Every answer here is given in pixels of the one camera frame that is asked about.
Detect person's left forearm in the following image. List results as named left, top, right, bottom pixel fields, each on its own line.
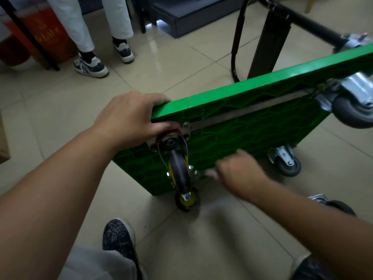
left=0, top=126, right=114, bottom=280

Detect green platform trolley deck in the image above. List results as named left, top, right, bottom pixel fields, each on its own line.
left=112, top=0, right=373, bottom=197

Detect silver wrench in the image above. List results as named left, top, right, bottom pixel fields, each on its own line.
left=198, top=169, right=219, bottom=180

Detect person's dark shoe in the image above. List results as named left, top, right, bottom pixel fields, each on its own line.
left=102, top=218, right=143, bottom=280
left=290, top=253, right=338, bottom=280

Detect brown cardboard box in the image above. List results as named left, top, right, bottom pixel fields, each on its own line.
left=0, top=112, right=11, bottom=165

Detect person's left hand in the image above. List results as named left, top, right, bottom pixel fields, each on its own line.
left=92, top=90, right=182, bottom=154

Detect person's right hand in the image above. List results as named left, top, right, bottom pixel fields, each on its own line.
left=205, top=149, right=273, bottom=203

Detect person's light trousers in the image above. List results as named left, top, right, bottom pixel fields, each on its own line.
left=58, top=245, right=148, bottom=280

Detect person's right forearm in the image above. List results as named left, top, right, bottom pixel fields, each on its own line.
left=246, top=182, right=373, bottom=280

